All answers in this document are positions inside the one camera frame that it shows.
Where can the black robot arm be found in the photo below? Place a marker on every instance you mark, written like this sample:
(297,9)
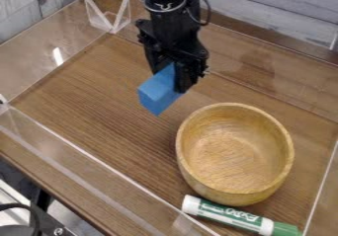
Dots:
(169,36)

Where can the black metal bracket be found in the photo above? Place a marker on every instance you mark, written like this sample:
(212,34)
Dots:
(51,227)

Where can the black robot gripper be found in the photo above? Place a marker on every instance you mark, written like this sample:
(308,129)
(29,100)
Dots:
(169,35)

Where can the clear acrylic tray walls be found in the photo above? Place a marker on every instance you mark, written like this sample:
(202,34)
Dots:
(78,135)

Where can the green white dry-erase marker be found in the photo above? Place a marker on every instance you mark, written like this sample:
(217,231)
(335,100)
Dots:
(241,219)

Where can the brown wooden bowl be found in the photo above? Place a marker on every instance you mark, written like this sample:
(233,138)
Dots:
(234,153)

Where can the blue foam block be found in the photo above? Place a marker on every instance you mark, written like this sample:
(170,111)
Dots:
(157,92)

